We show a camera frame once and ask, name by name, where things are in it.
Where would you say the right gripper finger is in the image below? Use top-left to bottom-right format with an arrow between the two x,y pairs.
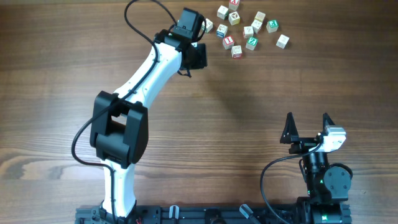
323,113 -> 335,133
280,112 -> 299,144

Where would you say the red I letter block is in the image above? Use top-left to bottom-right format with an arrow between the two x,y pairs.
222,35 -> 234,50

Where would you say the white Y letter block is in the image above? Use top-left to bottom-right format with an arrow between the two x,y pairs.
243,26 -> 254,39

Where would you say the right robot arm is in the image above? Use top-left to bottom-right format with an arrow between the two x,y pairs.
280,113 -> 353,224

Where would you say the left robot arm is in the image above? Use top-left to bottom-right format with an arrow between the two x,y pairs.
90,8 -> 207,223

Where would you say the green edged picture block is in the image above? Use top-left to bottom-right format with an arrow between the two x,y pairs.
201,18 -> 213,33

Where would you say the blue edged picture block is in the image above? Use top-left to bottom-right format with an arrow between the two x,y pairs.
216,24 -> 228,38

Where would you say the plain white top block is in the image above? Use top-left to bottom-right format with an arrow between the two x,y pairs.
217,5 -> 229,20

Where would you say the plain white block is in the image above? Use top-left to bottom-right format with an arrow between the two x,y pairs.
217,5 -> 229,20
276,34 -> 289,49

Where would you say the yellow edged picture block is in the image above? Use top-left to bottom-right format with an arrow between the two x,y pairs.
228,11 -> 240,26

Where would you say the red X letter block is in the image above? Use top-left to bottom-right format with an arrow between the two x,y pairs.
228,0 -> 240,11

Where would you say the red bottomed picture block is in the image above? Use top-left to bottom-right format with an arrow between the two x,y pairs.
231,45 -> 243,58

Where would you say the green Z letter block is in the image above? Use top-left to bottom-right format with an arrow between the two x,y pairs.
246,37 -> 258,50

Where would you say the white block beside tan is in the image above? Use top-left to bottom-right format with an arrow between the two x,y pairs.
251,19 -> 262,34

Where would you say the tan wooden block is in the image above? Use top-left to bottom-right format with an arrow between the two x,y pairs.
254,11 -> 266,23

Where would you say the green J letter block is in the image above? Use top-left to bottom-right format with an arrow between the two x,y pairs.
266,19 -> 279,33

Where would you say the plain white right block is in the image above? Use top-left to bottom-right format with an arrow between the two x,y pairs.
276,34 -> 289,49

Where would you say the right black camera cable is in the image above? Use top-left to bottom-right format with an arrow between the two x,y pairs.
259,140 -> 324,224

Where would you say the black camera cable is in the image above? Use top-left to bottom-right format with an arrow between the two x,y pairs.
259,140 -> 324,224
70,0 -> 178,224

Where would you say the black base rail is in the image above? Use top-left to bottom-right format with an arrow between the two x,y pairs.
75,203 -> 353,224

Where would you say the left black camera cable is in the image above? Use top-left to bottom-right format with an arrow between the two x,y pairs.
70,0 -> 178,224

